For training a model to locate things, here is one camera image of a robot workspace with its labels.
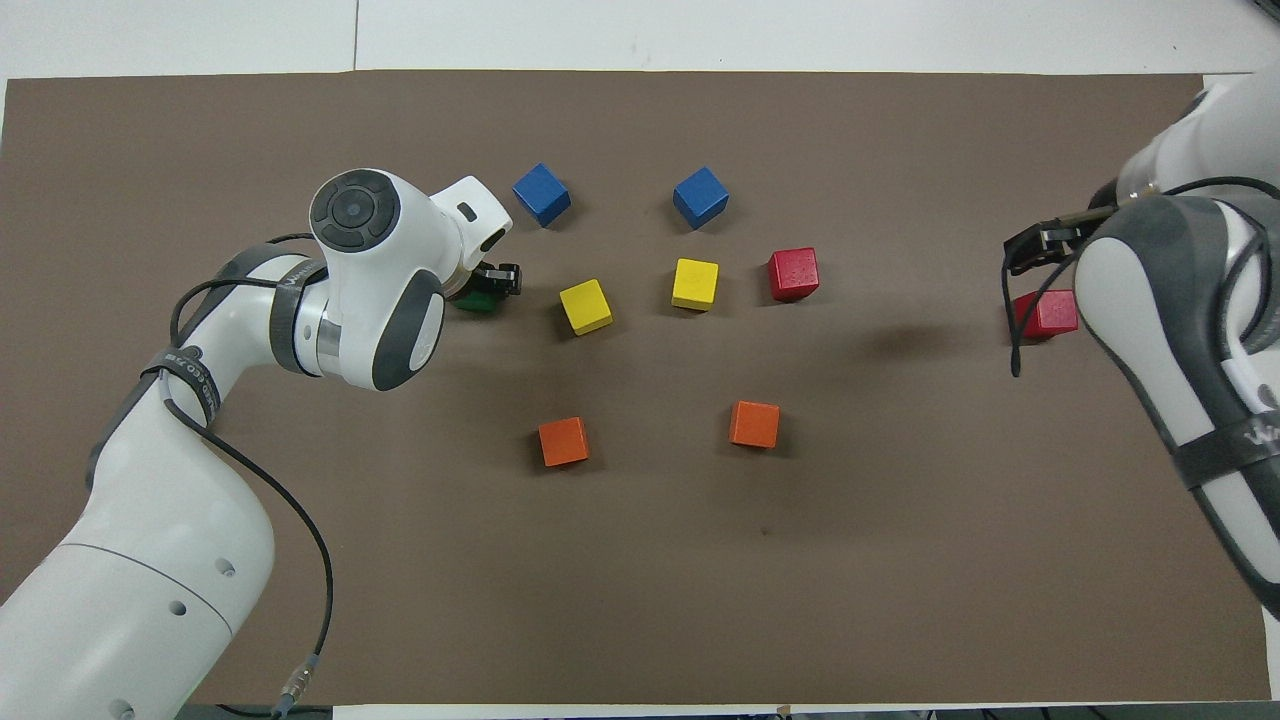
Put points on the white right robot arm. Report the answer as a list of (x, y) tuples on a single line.
[(1150, 300)]

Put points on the blue cube block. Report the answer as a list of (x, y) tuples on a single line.
[(541, 194), (700, 197)]

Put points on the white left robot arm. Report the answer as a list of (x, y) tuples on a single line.
[(380, 290)]

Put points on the orange cube block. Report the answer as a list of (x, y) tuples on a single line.
[(755, 425), (563, 441)]

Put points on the yellow cube block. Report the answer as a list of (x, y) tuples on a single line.
[(585, 306), (695, 284)]

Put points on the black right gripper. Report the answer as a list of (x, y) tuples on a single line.
[(1068, 236)]

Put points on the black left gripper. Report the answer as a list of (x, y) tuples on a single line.
[(475, 285)]

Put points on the red cube block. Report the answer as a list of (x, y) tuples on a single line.
[(1050, 315), (793, 274)]

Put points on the brown table mat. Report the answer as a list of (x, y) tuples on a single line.
[(640, 580)]

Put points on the green cube block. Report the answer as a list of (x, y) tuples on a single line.
[(478, 304)]

